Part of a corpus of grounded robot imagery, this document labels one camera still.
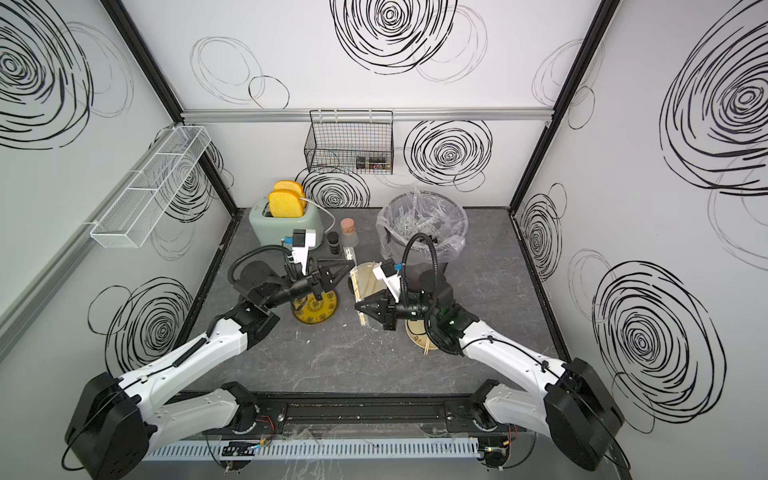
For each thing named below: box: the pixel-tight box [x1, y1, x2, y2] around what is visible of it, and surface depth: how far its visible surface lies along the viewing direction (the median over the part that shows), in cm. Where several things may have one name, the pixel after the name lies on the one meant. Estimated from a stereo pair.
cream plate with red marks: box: [405, 319, 438, 350], surface depth 68 cm
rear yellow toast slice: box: [271, 180, 306, 204], surface depth 98 cm
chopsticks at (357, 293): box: [349, 270, 367, 323], surface depth 68 cm
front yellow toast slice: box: [268, 191, 303, 218], surface depth 98 cm
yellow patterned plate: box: [293, 290, 337, 324], surface depth 93 cm
